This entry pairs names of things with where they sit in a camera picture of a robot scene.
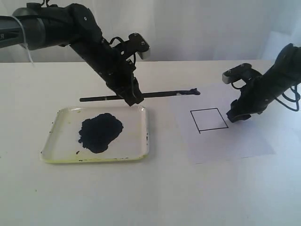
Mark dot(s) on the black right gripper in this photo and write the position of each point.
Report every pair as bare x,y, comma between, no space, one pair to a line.
258,92

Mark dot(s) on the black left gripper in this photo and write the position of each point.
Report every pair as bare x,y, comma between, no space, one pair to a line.
111,64

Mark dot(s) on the white paper with square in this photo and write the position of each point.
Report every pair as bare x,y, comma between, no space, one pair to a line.
209,134

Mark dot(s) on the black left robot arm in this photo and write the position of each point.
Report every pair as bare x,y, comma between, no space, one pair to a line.
40,25

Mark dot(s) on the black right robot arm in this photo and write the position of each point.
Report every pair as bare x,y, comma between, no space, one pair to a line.
287,63

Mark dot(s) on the dark blue putty pile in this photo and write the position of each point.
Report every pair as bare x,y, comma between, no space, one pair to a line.
97,133

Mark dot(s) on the clear plastic tray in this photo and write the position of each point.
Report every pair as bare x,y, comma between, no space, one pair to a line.
62,146

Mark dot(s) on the white backdrop curtain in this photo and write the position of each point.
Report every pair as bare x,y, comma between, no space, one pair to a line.
186,30

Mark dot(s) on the white zip tie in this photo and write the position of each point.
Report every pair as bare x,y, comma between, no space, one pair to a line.
25,43

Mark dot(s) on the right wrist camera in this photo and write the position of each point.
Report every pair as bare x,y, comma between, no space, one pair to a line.
240,72

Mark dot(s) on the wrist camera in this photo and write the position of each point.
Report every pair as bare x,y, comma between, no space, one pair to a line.
240,72
137,44

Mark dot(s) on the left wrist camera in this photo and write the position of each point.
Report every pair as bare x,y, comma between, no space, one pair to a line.
137,44

